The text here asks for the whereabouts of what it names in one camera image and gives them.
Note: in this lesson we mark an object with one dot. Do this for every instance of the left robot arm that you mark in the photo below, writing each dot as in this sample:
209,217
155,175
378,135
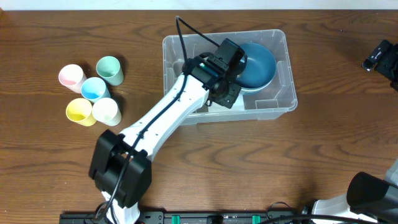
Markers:
121,166

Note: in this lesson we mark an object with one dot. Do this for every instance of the yellow cup lower left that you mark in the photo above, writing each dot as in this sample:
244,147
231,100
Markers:
79,111

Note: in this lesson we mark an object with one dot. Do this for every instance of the pink cup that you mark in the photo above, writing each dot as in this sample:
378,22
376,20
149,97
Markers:
72,76

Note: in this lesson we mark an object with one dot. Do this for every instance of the green cup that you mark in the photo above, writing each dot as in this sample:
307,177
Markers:
109,68

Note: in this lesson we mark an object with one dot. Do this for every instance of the cream white cup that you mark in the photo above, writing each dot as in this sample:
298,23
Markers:
106,111

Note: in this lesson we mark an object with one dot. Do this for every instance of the large dark blue bowl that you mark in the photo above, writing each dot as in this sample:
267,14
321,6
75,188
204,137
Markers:
260,68

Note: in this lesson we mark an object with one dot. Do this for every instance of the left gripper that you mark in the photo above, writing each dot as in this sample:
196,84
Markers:
241,65

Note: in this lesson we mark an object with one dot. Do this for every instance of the light blue cup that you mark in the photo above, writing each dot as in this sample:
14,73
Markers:
94,89

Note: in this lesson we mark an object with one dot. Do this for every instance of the clear plastic storage container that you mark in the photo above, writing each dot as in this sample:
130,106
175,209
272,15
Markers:
266,102

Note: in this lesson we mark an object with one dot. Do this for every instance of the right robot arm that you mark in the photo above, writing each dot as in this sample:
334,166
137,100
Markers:
368,198

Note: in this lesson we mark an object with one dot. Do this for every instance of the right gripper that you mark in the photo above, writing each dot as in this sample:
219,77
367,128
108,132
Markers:
382,58

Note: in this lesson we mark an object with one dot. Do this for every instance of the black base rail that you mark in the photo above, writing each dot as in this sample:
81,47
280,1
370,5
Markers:
162,217

